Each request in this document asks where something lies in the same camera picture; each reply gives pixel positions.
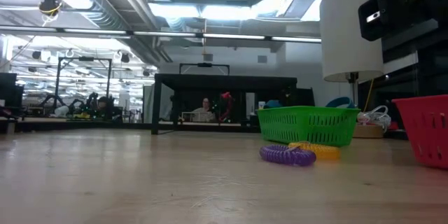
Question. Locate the red plastic basket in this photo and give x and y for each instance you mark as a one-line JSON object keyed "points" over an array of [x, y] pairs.
{"points": [[427, 129]]}

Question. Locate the green plastic basket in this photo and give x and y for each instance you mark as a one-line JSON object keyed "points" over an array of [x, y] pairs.
{"points": [[315, 126]]}

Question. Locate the yellow coil wristband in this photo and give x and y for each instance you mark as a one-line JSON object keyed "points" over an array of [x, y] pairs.
{"points": [[327, 152]]}

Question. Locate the purple coil wristband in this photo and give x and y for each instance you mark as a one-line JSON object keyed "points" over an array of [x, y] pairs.
{"points": [[280, 155]]}

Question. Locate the red background desk lamp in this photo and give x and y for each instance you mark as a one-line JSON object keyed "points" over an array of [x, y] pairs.
{"points": [[227, 95]]}

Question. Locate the metal lamp pole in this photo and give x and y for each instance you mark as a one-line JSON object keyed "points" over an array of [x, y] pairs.
{"points": [[354, 87]]}

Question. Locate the round wooden lamp base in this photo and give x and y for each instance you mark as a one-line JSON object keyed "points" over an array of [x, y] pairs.
{"points": [[367, 131]]}

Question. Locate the white cup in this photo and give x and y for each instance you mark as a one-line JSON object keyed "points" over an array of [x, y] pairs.
{"points": [[262, 105]]}

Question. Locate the long ceiling light bar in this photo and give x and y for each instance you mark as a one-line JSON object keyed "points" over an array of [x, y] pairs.
{"points": [[231, 36]]}

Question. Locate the black mesh shelf riser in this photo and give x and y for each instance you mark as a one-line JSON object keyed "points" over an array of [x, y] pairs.
{"points": [[227, 81]]}

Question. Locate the person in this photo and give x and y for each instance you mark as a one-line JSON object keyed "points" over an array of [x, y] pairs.
{"points": [[206, 112]]}

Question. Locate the background robot arms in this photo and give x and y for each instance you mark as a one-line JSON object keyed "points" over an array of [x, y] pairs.
{"points": [[101, 106]]}

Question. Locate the black background monitor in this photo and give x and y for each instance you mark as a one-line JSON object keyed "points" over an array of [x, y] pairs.
{"points": [[8, 91]]}

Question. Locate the black camera gantry bar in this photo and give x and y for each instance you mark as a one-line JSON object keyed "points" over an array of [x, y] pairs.
{"points": [[204, 64]]}

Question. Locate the black background gantry frame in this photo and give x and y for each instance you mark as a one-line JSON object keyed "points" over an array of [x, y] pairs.
{"points": [[85, 58]]}

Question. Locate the black table frame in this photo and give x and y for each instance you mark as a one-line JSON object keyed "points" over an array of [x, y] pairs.
{"points": [[70, 125]]}

